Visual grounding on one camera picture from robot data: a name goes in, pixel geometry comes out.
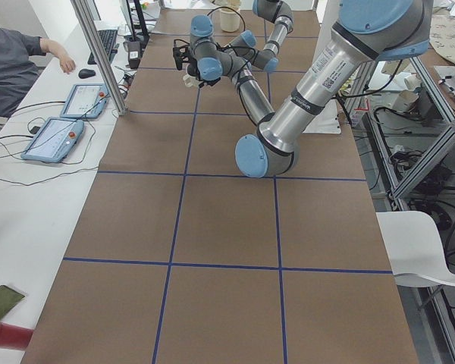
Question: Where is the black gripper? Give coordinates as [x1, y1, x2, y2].
[172, 39, 190, 71]

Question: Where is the white mug with handle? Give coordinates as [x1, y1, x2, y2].
[183, 74, 204, 88]

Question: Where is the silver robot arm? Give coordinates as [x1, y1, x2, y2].
[173, 0, 433, 177]
[227, 0, 294, 73]

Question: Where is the cream oval bin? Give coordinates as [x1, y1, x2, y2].
[219, 8, 240, 33]

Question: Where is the black keyboard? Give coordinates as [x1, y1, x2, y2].
[96, 29, 118, 63]

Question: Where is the black computer mouse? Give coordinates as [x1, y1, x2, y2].
[78, 68, 96, 80]

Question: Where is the upper teach pendant tablet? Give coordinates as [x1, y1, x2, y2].
[60, 83, 109, 119]

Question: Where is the teach pendant tablet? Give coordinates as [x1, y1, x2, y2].
[20, 118, 84, 163]
[60, 83, 109, 119]

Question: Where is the lower teach pendant tablet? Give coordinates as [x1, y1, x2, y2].
[20, 118, 84, 163]

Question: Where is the seated person grey shirt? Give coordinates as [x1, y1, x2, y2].
[0, 28, 76, 118]

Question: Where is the brown table mat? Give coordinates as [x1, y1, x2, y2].
[23, 10, 418, 363]

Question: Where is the white chair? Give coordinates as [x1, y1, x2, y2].
[376, 211, 455, 288]

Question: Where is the red cylinder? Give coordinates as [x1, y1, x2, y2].
[0, 322, 34, 351]

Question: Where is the aluminium frame post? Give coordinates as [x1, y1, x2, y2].
[71, 0, 127, 116]

